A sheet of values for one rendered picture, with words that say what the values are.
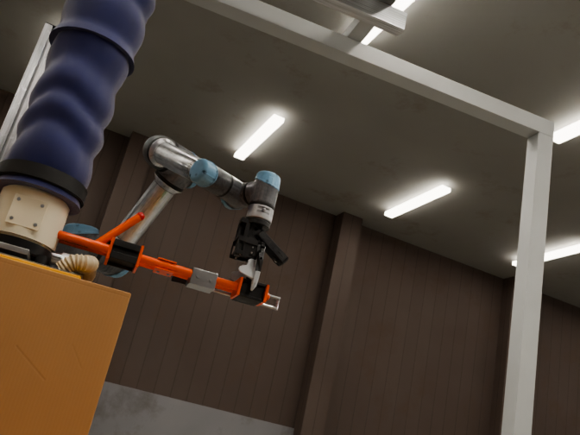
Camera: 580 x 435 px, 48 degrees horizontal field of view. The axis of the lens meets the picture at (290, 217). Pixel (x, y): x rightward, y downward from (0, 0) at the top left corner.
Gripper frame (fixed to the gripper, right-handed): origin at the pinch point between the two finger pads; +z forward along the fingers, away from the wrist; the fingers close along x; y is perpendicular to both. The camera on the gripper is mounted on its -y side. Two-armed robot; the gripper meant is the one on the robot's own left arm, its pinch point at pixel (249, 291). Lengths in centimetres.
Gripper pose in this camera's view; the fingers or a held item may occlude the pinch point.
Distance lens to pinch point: 180.0
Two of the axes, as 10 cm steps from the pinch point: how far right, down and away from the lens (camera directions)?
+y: -9.2, -3.0, -2.4
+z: -2.0, 9.1, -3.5
